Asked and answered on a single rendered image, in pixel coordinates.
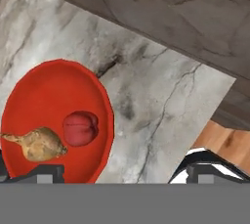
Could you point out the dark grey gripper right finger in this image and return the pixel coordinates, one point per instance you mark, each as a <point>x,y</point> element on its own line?
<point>208,169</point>

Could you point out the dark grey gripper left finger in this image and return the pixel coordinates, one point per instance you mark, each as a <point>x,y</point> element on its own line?
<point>49,171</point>

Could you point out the tan onion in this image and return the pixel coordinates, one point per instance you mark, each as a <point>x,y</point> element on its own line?
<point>40,144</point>

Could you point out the red bowl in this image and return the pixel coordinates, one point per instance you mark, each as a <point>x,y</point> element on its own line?
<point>49,94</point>

